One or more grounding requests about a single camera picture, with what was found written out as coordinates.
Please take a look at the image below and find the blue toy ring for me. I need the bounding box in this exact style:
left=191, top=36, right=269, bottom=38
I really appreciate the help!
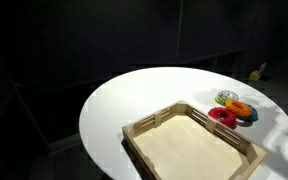
left=238, top=104, right=259, bottom=123

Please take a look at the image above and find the yellow box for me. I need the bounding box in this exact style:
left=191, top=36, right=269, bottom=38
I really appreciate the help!
left=248, top=62, right=268, bottom=82

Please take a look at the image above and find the orange toy ring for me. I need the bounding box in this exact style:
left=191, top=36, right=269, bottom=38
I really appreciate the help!
left=224, top=99, right=252, bottom=118

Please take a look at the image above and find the wooden slatted crate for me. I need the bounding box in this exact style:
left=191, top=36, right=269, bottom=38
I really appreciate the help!
left=121, top=99, right=268, bottom=180

